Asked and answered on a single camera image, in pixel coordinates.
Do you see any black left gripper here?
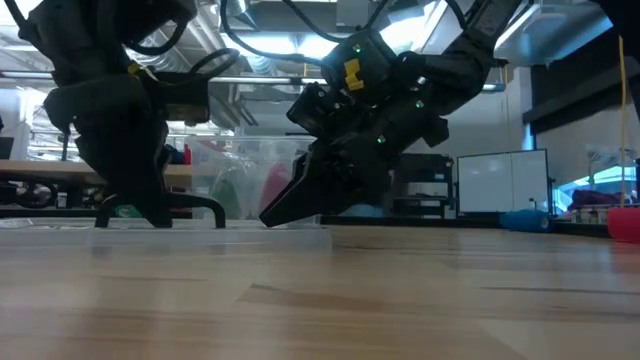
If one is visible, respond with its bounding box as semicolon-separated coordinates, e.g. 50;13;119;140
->
43;69;227;230

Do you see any black aluminium table frame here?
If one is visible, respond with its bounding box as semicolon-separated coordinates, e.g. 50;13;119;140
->
0;206;612;240

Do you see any clear plastic storage bin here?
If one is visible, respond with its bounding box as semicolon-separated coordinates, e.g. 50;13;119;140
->
183;133;324;226

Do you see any green clamp handle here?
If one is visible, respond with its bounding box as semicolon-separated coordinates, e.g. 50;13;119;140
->
114;203;144;220

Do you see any yellow cable tag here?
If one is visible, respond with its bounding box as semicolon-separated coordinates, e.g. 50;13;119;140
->
126;61;160;84
343;58;366;92

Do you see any wooden workbench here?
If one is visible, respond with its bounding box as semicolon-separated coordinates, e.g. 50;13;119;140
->
0;158;194;206

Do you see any black shelf unit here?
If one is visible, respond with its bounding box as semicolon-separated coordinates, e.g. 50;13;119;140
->
389;152;457;219

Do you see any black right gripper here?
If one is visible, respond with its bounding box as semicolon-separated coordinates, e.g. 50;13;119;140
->
258;28;451;229

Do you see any thick black cable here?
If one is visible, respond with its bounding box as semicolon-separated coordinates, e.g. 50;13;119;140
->
218;0;351;69

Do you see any purple cloth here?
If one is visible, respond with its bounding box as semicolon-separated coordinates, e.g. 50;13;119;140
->
569;189;626;209

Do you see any small green object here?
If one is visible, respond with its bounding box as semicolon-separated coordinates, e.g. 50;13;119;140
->
210;178;244;217

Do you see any whiteboard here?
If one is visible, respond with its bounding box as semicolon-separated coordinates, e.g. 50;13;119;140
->
455;148;552;216

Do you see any blue clamp handle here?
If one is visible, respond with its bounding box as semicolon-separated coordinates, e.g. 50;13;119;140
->
498;208;552;234

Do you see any red clamp handle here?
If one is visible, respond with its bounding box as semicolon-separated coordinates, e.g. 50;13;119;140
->
606;207;640;245

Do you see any pink elastic bandage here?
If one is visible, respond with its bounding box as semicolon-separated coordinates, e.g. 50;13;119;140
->
258;162;294;214

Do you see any black cluttered desk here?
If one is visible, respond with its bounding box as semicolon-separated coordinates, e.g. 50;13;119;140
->
552;202;640;227

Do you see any yellow hanging cable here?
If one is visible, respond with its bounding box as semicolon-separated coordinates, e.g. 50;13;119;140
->
617;34;630;210

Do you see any long linear ceiling light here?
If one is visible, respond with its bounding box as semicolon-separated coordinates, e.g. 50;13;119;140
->
0;70;506;94

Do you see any dark blue bag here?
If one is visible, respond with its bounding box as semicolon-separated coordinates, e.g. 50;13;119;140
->
164;144;185;166

